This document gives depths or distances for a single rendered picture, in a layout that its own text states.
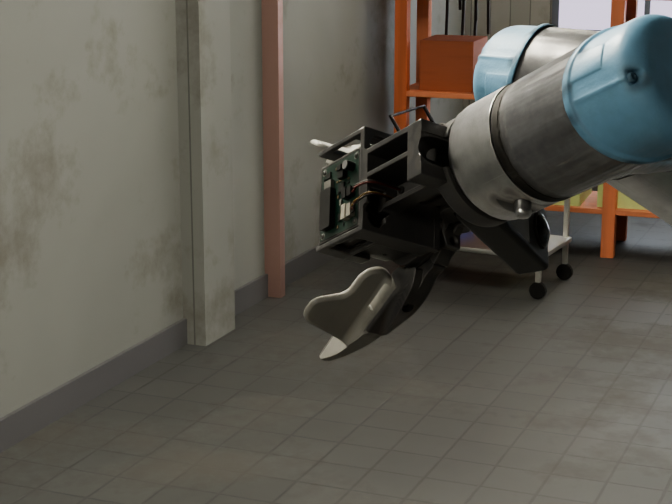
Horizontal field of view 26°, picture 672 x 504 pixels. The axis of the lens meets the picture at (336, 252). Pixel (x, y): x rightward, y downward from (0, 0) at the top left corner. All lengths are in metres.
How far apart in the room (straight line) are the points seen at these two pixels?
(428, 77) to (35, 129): 3.48
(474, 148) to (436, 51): 7.60
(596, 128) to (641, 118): 0.03
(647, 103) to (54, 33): 4.89
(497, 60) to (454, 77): 7.45
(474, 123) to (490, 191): 0.04
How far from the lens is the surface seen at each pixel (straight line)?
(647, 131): 0.78
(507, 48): 0.98
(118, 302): 6.12
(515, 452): 5.41
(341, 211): 0.92
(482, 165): 0.84
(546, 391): 6.07
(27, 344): 5.58
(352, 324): 0.98
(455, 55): 8.42
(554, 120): 0.80
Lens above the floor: 1.97
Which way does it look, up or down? 14 degrees down
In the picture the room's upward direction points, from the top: straight up
